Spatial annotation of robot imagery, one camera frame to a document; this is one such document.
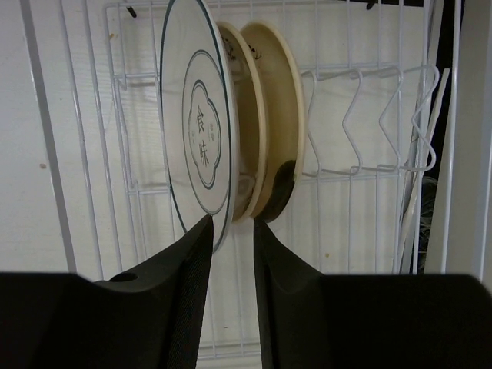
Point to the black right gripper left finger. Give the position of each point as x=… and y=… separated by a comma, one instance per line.
x=149, y=316

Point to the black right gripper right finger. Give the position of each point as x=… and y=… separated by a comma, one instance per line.
x=308, y=319

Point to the white plate with dark rings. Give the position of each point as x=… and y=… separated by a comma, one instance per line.
x=200, y=118

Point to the beige plate rear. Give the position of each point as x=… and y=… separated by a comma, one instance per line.
x=287, y=117

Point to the beige plate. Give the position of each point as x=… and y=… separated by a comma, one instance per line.
x=287, y=117
x=252, y=120

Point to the beige plate front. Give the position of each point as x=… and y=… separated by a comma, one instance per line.
x=252, y=120

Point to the white wire dish rack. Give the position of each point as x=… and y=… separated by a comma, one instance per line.
x=366, y=71

